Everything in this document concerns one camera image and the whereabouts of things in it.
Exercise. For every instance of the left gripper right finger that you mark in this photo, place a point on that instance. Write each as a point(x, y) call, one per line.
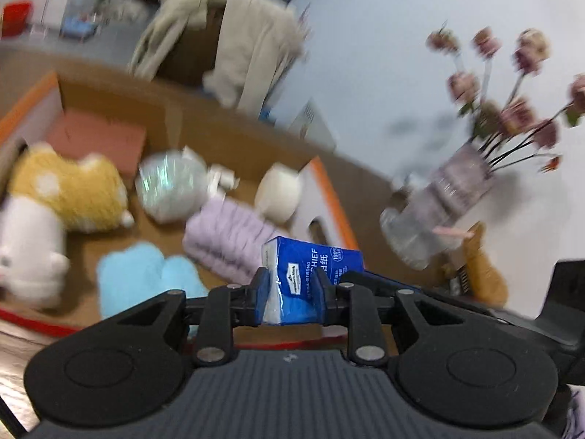
point(324, 299)

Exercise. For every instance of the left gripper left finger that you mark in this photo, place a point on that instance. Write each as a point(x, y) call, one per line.
point(258, 294)

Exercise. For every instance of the blue tissue pack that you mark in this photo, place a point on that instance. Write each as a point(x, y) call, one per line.
point(291, 264)

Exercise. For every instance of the lilac fluffy plush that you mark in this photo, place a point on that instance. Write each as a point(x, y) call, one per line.
point(227, 237)

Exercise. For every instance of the brown teddy figure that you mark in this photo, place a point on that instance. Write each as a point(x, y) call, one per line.
point(486, 283)

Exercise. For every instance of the white tape roll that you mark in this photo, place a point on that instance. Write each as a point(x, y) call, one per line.
point(278, 193)

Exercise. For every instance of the patterned flower vase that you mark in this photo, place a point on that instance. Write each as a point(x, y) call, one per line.
point(453, 189)

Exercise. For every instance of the light blue fluffy item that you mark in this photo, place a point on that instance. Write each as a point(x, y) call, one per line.
point(130, 277)

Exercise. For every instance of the red orange cardboard box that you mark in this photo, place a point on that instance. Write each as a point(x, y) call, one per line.
point(78, 120)

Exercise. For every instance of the yellow plush toy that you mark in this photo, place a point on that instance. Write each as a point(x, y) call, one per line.
point(87, 195)

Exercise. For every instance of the white plush toy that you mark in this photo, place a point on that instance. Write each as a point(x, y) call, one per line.
point(33, 259)

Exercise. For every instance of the pink artificial flowers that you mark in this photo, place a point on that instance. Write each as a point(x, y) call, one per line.
point(507, 134)

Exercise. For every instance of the beige coat on chair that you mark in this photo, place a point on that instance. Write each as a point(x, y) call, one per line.
point(259, 41)

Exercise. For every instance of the white dog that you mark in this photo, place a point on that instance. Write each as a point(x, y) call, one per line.
point(130, 11)

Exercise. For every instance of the red bucket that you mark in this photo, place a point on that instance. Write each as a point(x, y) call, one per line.
point(15, 17)

